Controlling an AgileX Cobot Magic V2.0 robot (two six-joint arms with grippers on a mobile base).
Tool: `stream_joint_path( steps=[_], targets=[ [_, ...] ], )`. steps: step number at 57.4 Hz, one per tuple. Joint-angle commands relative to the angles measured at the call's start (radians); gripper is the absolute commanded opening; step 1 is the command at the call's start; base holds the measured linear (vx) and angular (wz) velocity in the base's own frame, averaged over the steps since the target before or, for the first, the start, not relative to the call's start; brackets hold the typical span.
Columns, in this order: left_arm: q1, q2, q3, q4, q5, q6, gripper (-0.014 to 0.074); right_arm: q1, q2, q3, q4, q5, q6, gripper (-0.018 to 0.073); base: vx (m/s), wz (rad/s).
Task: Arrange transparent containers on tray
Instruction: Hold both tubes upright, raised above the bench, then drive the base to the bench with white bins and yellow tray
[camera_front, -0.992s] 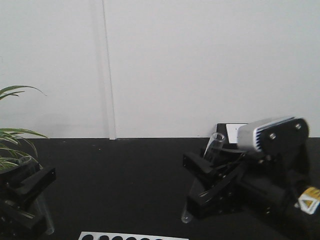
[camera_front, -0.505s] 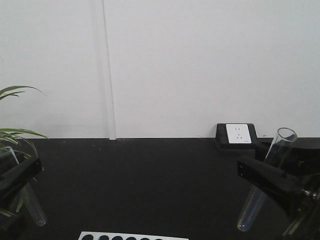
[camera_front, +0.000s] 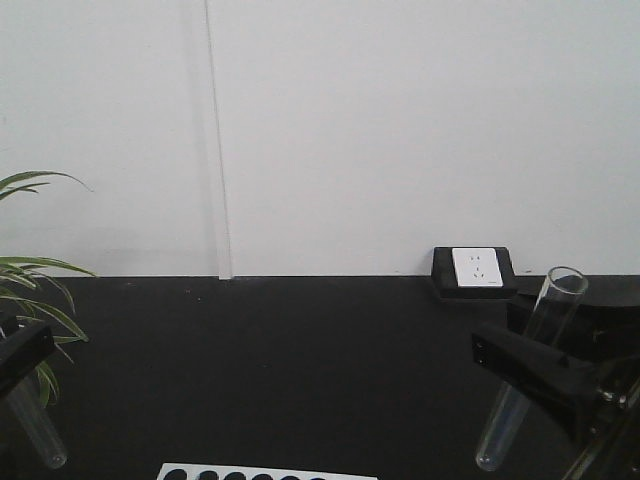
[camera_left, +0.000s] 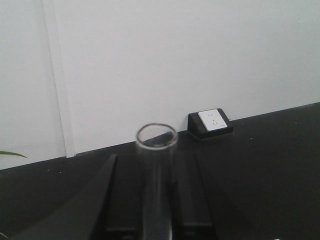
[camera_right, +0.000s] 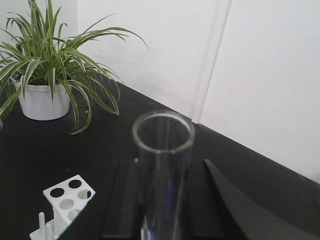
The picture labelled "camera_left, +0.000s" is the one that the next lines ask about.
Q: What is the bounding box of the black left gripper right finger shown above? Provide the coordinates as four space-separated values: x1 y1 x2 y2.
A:
173 151 218 240

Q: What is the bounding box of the green potted plant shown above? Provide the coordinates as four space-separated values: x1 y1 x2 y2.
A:
0 150 27 158

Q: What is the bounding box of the white wall cable duct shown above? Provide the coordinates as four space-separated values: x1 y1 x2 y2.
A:
42 0 76 158

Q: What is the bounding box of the glass test tube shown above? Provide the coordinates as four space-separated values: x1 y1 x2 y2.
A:
135 123 178 240

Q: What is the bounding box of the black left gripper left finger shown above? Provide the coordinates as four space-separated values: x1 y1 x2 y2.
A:
11 154 117 240

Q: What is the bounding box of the black and white power socket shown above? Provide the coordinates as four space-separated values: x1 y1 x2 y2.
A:
187 108 234 141

